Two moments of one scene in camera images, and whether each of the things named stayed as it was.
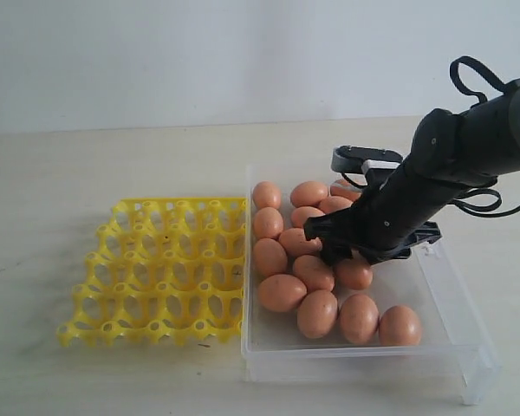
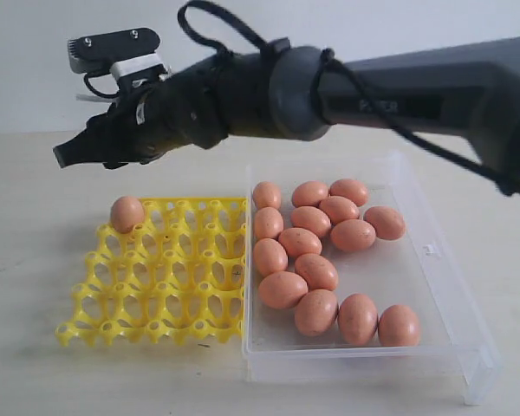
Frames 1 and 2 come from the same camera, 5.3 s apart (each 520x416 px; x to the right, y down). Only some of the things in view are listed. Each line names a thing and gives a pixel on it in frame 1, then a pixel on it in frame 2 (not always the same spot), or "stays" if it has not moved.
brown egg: [315, 273] stays
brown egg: [281, 292] stays
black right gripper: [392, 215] → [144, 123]
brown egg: [334, 203] stays
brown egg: [354, 274] → [126, 212]
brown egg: [302, 214] stays
